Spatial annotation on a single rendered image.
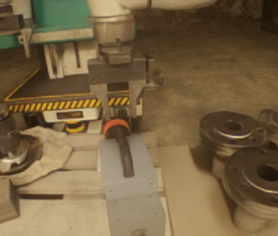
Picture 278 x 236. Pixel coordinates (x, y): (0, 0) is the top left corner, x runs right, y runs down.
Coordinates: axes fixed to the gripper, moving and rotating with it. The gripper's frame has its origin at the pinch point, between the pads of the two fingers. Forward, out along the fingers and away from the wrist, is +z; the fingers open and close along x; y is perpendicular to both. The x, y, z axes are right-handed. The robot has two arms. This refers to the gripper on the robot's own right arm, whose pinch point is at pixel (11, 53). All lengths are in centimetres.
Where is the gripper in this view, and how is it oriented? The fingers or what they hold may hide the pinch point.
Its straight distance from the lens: 92.8
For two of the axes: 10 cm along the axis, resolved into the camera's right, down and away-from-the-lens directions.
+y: -0.5, -4.9, 8.7
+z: 0.4, 8.7, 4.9
